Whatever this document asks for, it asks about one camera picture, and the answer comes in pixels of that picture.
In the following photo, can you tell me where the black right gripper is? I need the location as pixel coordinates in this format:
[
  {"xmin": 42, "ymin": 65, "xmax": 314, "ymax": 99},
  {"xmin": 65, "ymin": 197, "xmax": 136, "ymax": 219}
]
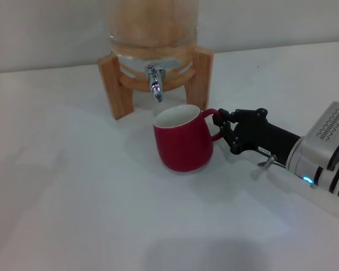
[{"xmin": 212, "ymin": 108, "xmax": 302, "ymax": 167}]

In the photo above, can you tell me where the thin black right cable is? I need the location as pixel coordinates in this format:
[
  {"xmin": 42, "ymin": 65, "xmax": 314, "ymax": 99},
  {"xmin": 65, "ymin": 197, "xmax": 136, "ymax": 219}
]
[{"xmin": 257, "ymin": 156, "xmax": 286, "ymax": 171}]

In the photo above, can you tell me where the chrome faucet tap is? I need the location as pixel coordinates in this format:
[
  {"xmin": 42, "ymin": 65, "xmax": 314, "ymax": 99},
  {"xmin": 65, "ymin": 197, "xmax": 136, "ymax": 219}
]
[{"xmin": 145, "ymin": 64, "xmax": 166, "ymax": 103}]

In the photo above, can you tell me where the wooden dispenser stand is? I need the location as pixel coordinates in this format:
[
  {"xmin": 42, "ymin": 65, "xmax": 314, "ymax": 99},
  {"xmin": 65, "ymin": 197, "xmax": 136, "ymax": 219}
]
[{"xmin": 97, "ymin": 46, "xmax": 215, "ymax": 121}]

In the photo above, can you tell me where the clear glass dispenser jar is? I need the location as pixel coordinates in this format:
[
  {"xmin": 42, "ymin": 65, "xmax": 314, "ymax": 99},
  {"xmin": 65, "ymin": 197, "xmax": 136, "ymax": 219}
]
[{"xmin": 106, "ymin": 0, "xmax": 200, "ymax": 85}]

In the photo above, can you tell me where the red ceramic cup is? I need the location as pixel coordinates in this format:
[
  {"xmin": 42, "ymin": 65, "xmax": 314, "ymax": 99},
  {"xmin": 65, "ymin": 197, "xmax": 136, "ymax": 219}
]
[{"xmin": 153, "ymin": 104, "xmax": 224, "ymax": 173}]

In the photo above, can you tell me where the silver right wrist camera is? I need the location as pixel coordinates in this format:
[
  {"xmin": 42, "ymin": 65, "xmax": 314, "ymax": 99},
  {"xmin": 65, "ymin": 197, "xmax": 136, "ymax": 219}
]
[{"xmin": 304, "ymin": 101, "xmax": 339, "ymax": 172}]

